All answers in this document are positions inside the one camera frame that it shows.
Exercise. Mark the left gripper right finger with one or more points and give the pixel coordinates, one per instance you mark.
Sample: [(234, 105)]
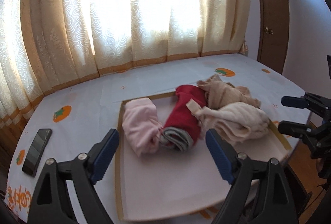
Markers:
[(273, 202)]

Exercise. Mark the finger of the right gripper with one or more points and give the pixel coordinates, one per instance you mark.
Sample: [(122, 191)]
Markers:
[(305, 102), (300, 130)]

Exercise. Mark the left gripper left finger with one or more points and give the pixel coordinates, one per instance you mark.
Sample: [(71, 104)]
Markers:
[(51, 201)]

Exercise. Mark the beige pink dotted garment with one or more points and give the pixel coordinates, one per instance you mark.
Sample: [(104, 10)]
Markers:
[(235, 122)]

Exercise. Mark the red grey underwear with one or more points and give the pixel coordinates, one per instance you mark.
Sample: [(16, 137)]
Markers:
[(181, 130)]

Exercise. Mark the light pink underwear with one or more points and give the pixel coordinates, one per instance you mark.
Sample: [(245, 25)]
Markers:
[(141, 126)]

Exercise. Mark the dusty pink dotted underwear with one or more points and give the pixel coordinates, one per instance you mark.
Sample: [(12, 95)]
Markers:
[(219, 94)]

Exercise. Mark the black smartphone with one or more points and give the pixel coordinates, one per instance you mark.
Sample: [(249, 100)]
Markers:
[(35, 152)]

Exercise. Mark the brown wooden door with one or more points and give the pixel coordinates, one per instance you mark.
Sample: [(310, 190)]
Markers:
[(274, 33)]

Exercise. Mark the shallow cardboard box tray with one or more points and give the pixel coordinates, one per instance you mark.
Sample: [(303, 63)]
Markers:
[(164, 185)]

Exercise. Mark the white persimmon print tablecloth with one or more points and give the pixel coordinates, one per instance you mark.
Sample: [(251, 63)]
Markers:
[(81, 116)]

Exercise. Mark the orange cream patterned curtain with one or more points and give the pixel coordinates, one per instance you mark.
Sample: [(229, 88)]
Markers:
[(48, 45)]

